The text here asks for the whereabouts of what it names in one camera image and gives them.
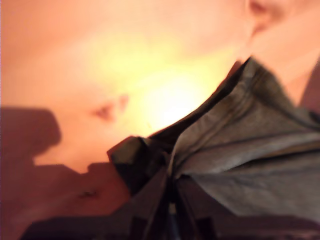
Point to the dark green underwear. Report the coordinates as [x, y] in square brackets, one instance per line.
[237, 150]

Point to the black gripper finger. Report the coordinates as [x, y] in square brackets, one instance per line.
[192, 205]
[150, 202]

